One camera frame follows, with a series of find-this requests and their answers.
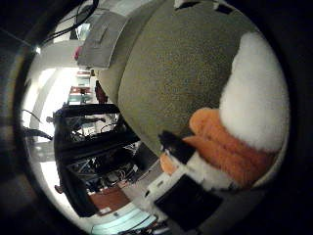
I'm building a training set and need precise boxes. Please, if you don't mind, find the orange and white plush toy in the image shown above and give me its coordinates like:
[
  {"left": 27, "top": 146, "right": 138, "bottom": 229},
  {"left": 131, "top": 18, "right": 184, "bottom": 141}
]
[{"left": 159, "top": 30, "right": 291, "bottom": 190}]

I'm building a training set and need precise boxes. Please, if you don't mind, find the thick black cable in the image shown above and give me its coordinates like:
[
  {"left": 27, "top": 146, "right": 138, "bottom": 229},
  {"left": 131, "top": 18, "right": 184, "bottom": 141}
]
[{"left": 22, "top": 109, "right": 55, "bottom": 141}]

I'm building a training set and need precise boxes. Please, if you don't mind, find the black equipment rack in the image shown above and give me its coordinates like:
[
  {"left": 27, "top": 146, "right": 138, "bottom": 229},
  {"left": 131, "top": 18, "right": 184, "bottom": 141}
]
[{"left": 53, "top": 103, "right": 155, "bottom": 218}]

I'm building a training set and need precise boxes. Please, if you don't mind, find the brown cardboard box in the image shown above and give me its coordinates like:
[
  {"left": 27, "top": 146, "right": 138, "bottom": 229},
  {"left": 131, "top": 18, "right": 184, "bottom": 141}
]
[{"left": 97, "top": 0, "right": 262, "bottom": 158}]

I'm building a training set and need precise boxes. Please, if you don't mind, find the thin black cable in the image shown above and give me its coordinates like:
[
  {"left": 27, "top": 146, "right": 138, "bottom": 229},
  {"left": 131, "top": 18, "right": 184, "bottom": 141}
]
[{"left": 40, "top": 0, "right": 101, "bottom": 47}]

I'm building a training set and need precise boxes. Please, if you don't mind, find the black and red chair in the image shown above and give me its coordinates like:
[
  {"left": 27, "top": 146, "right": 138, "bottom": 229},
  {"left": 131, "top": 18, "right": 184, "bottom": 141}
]
[{"left": 94, "top": 79, "right": 110, "bottom": 105}]

